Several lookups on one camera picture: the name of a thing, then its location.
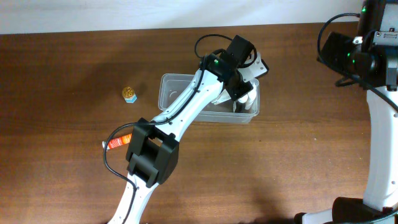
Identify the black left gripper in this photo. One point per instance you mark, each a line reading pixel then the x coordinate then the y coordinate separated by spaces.
pixel 236 92

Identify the white squeeze bottle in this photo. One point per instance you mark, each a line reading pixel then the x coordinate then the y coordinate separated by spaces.
pixel 252 95

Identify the dark bottle white cap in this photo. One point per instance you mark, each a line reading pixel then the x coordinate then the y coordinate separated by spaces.
pixel 239 105

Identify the small jar gold lid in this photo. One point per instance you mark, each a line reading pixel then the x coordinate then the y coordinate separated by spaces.
pixel 129 95

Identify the white Panadol box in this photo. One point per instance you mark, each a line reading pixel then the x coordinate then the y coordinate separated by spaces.
pixel 222 97

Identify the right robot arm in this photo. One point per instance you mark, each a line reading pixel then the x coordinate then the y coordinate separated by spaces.
pixel 379 203

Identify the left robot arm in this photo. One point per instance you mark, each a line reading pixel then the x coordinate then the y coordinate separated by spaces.
pixel 152 154

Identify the clear plastic container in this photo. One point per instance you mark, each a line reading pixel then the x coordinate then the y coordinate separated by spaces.
pixel 173 84

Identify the orange tube white cap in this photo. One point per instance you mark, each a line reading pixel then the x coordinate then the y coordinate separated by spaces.
pixel 116 142

